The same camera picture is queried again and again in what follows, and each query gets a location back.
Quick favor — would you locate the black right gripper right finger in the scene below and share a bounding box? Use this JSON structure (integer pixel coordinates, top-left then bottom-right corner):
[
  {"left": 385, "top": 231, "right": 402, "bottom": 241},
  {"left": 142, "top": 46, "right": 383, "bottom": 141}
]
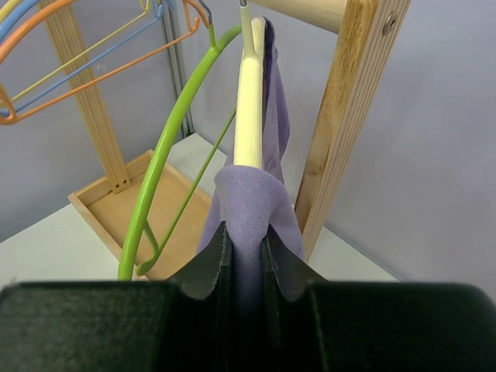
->
[{"left": 261, "top": 229, "right": 495, "bottom": 371}]

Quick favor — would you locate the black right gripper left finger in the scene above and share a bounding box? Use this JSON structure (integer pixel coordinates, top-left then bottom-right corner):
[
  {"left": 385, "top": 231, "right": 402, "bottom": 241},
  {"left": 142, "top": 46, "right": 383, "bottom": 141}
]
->
[{"left": 1, "top": 225, "right": 232, "bottom": 371}]

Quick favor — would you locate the green hanger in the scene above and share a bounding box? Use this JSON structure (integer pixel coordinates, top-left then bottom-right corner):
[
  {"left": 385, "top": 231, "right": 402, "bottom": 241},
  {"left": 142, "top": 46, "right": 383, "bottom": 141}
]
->
[{"left": 116, "top": 0, "right": 244, "bottom": 282}]

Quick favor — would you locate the purple t shirt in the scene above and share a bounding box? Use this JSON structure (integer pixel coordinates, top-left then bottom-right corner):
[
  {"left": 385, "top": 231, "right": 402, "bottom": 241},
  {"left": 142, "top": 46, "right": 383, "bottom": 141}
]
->
[{"left": 198, "top": 21, "right": 304, "bottom": 318}]

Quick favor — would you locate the cream hanger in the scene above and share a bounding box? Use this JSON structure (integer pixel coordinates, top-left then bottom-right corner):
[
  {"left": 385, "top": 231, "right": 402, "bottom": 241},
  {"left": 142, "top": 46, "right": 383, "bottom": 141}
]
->
[{"left": 233, "top": 1, "right": 266, "bottom": 169}]

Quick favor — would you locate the orange tan hanger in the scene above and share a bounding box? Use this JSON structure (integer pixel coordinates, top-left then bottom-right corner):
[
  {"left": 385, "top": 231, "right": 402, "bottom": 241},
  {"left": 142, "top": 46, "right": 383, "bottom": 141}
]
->
[{"left": 1, "top": 1, "right": 212, "bottom": 126}]

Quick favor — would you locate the light blue hanger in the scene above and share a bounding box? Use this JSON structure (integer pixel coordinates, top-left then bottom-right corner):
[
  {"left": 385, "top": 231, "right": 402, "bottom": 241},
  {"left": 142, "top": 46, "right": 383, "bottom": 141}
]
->
[{"left": 0, "top": 0, "right": 166, "bottom": 117}]

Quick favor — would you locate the yellow hanger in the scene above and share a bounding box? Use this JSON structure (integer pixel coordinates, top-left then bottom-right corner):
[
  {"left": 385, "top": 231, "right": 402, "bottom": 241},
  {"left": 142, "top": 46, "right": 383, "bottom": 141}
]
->
[{"left": 0, "top": 0, "right": 152, "bottom": 104}]

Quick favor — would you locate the wooden clothes rack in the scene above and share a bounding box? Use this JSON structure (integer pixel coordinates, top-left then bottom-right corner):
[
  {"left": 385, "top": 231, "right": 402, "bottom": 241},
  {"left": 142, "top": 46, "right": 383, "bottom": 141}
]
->
[{"left": 38, "top": 0, "right": 414, "bottom": 281}]

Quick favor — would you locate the aluminium frame rail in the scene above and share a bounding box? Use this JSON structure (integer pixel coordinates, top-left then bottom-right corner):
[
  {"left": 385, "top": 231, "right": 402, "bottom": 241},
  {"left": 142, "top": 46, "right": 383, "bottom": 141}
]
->
[{"left": 160, "top": 1, "right": 194, "bottom": 141}]

